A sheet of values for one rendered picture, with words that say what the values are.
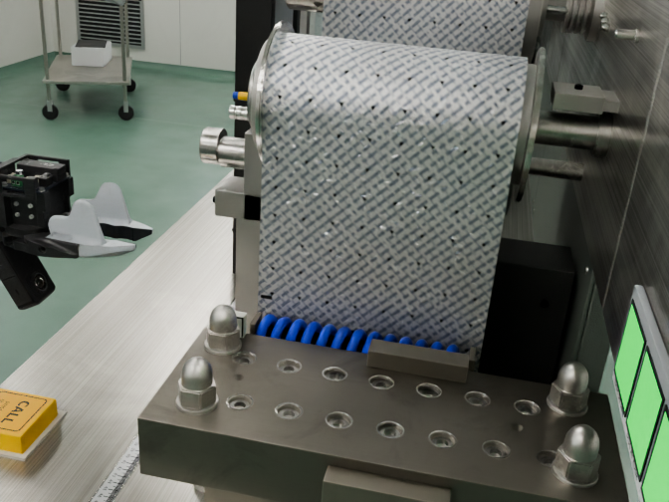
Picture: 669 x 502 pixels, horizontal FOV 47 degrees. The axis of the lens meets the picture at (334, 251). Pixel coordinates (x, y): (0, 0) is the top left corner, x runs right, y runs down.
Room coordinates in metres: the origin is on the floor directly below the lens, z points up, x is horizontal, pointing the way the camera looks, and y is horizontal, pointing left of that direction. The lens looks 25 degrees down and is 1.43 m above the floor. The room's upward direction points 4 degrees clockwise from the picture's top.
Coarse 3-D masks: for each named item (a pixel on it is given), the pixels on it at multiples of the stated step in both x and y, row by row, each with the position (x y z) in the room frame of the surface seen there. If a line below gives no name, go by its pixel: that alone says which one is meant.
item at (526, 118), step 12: (264, 48) 0.75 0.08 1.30; (528, 72) 0.71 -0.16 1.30; (252, 84) 0.72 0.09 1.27; (528, 84) 0.70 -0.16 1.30; (252, 96) 0.72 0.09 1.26; (528, 96) 0.69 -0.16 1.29; (252, 108) 0.72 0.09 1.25; (528, 108) 0.68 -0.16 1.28; (252, 120) 0.72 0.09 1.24; (528, 120) 0.67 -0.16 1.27; (252, 132) 0.72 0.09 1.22; (528, 132) 0.67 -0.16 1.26; (516, 156) 0.67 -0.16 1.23; (516, 168) 0.68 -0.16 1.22; (516, 180) 0.69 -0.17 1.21
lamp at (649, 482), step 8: (664, 416) 0.33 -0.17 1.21; (664, 424) 0.32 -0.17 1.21; (664, 432) 0.32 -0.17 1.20; (656, 440) 0.33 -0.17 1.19; (664, 440) 0.32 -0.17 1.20; (656, 448) 0.32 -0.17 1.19; (664, 448) 0.31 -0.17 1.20; (656, 456) 0.32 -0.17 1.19; (664, 456) 0.31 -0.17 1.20; (656, 464) 0.32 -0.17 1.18; (664, 464) 0.31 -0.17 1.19; (648, 472) 0.32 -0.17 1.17; (656, 472) 0.31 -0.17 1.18; (664, 472) 0.30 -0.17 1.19; (648, 480) 0.32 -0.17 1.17; (656, 480) 0.31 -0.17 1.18; (664, 480) 0.30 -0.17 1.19; (648, 488) 0.32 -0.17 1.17; (656, 488) 0.31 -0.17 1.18; (664, 488) 0.30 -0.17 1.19; (648, 496) 0.31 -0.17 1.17; (656, 496) 0.30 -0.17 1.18; (664, 496) 0.29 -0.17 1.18
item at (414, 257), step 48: (288, 192) 0.70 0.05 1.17; (336, 192) 0.70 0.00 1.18; (384, 192) 0.69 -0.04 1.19; (432, 192) 0.68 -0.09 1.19; (480, 192) 0.67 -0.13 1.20; (288, 240) 0.70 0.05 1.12; (336, 240) 0.69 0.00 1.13; (384, 240) 0.69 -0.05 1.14; (432, 240) 0.68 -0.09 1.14; (480, 240) 0.67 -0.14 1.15; (288, 288) 0.70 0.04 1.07; (336, 288) 0.69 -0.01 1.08; (384, 288) 0.69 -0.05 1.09; (432, 288) 0.68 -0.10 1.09; (480, 288) 0.67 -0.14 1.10; (384, 336) 0.68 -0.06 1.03; (432, 336) 0.68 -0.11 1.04; (480, 336) 0.67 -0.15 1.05
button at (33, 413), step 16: (0, 400) 0.67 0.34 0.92; (16, 400) 0.67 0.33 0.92; (32, 400) 0.67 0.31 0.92; (48, 400) 0.68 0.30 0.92; (0, 416) 0.64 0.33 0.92; (16, 416) 0.65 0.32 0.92; (32, 416) 0.65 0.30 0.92; (48, 416) 0.66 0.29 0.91; (0, 432) 0.62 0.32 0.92; (16, 432) 0.62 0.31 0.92; (32, 432) 0.63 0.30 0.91; (0, 448) 0.62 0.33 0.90; (16, 448) 0.62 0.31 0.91
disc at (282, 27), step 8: (280, 24) 0.76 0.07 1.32; (288, 24) 0.79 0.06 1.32; (272, 32) 0.74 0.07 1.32; (280, 32) 0.76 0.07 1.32; (288, 32) 0.79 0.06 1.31; (272, 40) 0.73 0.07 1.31; (272, 48) 0.73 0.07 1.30; (264, 56) 0.72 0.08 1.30; (264, 64) 0.71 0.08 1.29; (264, 72) 0.71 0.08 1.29; (264, 80) 0.71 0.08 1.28; (264, 88) 0.71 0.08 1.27; (256, 96) 0.70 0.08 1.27; (264, 96) 0.71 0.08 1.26; (256, 104) 0.70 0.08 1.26; (256, 112) 0.70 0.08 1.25; (256, 120) 0.70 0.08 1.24; (256, 128) 0.70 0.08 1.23; (256, 136) 0.70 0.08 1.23
